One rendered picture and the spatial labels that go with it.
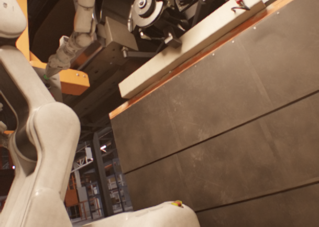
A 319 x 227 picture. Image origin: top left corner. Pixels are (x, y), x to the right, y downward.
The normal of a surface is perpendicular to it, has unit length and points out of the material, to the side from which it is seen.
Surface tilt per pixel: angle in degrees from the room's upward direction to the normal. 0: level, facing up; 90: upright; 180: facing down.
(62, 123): 90
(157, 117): 90
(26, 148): 129
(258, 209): 90
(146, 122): 90
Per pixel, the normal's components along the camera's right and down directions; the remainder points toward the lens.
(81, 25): 0.42, 0.66
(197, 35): -0.61, -0.09
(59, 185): 0.85, -0.36
